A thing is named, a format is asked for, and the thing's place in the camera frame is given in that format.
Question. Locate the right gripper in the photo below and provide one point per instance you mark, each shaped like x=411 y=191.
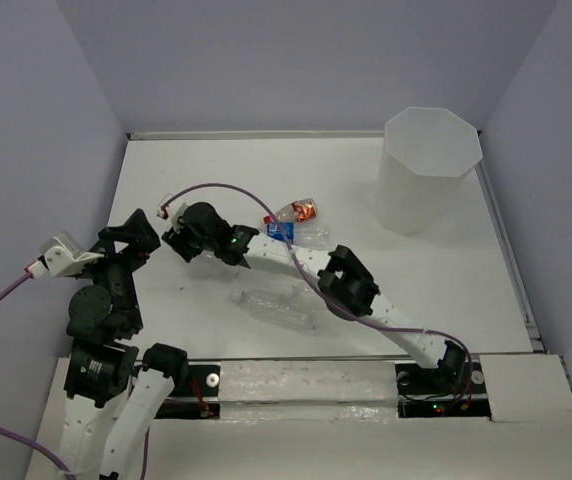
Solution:
x=177 y=241

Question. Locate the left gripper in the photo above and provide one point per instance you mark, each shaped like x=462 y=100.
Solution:
x=138 y=229

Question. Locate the blue label plastic bottle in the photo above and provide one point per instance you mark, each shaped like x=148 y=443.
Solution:
x=309 y=234

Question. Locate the red label plastic bottle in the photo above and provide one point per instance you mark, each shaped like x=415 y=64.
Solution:
x=295 y=212

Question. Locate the clear bottle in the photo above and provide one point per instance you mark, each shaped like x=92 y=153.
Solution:
x=295 y=309
x=206 y=267

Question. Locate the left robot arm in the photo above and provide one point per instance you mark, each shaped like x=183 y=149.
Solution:
x=113 y=390

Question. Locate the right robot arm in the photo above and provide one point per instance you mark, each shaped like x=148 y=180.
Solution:
x=343 y=282

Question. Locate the white octagonal plastic bin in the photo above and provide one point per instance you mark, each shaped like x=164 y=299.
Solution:
x=426 y=155

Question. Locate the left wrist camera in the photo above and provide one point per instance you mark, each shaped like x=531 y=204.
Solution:
x=64 y=257

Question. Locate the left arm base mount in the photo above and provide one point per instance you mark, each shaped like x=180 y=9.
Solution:
x=197 y=398

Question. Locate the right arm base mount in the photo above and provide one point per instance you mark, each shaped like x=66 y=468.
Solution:
x=418 y=397

